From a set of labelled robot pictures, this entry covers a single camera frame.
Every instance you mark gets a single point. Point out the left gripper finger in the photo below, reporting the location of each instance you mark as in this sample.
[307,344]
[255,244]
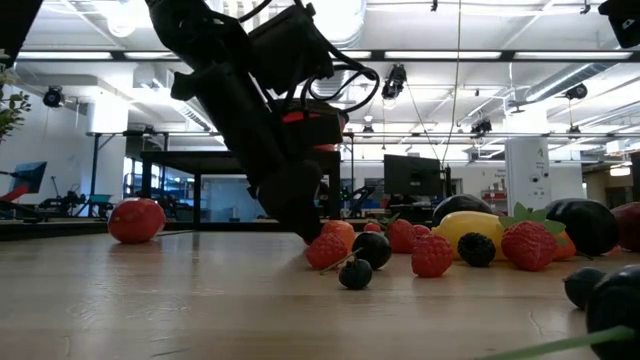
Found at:
[320,135]
[292,200]

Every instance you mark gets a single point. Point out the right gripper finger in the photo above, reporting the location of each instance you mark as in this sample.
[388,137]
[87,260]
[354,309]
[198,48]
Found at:
[625,20]

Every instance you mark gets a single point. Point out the red collapsible colander grey rim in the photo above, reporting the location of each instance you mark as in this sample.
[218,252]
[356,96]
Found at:
[300,117]

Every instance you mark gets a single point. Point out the red raspberry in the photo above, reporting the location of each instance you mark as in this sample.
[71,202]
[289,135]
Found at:
[431,256]
[325,251]

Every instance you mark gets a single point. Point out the black cherry green stem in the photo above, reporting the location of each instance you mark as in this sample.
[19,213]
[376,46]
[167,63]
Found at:
[373,250]
[617,305]

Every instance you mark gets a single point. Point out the dark purple round fruit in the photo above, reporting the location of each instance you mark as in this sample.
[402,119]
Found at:
[587,225]
[460,204]

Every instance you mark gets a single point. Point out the small orange peach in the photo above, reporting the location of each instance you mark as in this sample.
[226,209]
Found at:
[342,231]
[566,247]

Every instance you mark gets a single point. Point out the background robot workstation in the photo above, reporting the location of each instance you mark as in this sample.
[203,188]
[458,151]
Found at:
[360,195]

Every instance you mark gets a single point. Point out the black perforated metal shelf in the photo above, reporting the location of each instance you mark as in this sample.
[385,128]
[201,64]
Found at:
[190,162]

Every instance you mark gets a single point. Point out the black ceiling spotlight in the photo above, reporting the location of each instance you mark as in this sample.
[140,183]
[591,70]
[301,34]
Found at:
[481,126]
[576,91]
[52,96]

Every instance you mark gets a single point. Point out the small dark blueberry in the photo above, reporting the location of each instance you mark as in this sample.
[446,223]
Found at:
[580,289]
[355,274]

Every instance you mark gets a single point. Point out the black monitor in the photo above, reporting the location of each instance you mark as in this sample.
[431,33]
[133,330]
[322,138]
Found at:
[412,175]

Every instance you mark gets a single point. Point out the red strawberry green leaves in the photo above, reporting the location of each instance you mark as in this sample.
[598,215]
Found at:
[529,247]
[401,237]

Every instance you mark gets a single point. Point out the overhead light bar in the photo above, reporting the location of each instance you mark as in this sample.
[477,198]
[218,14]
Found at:
[507,55]

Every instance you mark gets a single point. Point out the large red pepper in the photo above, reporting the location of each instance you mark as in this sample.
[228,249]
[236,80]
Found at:
[136,221]

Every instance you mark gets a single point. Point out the white pillar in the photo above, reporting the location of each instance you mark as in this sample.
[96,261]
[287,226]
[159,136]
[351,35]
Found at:
[527,175]

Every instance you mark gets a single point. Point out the blackberry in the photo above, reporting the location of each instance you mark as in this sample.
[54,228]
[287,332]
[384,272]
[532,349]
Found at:
[476,249]

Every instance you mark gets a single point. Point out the blue tilted screen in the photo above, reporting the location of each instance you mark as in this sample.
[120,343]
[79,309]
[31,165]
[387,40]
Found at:
[30,177]

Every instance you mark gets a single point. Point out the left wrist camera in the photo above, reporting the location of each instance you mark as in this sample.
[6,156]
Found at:
[290,45]

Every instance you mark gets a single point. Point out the black overhead camera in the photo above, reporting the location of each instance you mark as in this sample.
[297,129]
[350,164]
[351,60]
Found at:
[395,82]

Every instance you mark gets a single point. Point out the silver ventilation duct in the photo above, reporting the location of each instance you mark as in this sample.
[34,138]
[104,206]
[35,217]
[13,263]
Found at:
[345,20]

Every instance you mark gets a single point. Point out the black aluminium table frame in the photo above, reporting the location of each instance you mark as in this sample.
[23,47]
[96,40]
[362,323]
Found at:
[60,230]

